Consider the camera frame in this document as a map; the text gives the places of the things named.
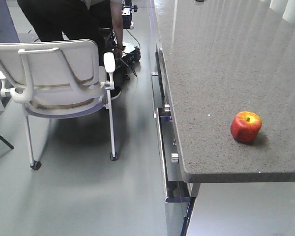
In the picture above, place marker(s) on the red yellow apple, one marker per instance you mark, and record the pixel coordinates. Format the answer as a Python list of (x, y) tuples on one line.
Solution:
[(245, 127)]

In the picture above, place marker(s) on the white mesh office chair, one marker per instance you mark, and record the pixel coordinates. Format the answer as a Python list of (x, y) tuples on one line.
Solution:
[(54, 80)]

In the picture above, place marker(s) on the grey stone counter island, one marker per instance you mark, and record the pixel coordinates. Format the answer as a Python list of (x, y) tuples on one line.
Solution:
[(218, 58)]

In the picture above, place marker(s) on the person in black clothes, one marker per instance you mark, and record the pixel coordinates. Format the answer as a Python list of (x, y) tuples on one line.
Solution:
[(77, 19)]

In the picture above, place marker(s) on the black equipment on floor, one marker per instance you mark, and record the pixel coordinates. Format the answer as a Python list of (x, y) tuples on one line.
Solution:
[(130, 53)]

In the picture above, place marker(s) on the blue device on floor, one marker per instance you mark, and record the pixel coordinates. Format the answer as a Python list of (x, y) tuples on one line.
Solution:
[(127, 9)]

